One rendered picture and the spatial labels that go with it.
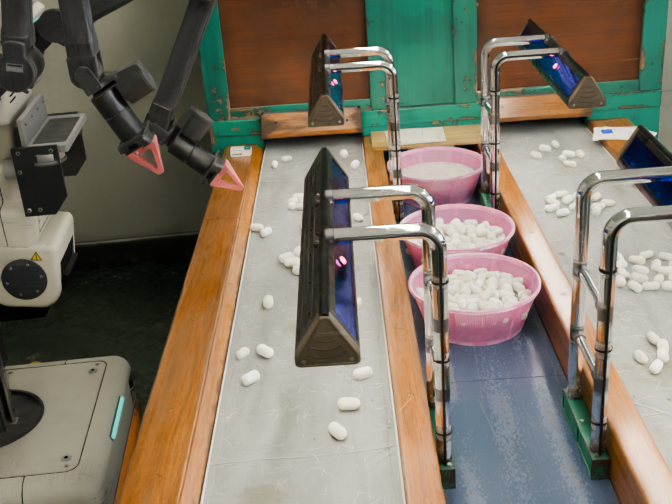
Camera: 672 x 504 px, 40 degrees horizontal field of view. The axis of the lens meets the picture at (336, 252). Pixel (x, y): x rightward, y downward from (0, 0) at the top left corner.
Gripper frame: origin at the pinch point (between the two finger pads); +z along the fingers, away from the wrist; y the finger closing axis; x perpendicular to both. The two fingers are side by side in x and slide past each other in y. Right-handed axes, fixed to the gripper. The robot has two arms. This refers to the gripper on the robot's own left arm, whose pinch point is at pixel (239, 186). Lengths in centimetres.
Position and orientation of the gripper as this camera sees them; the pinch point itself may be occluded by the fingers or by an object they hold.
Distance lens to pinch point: 234.3
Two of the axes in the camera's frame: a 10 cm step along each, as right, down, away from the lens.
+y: 0.0, -4.0, 9.1
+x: -6.0, 7.3, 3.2
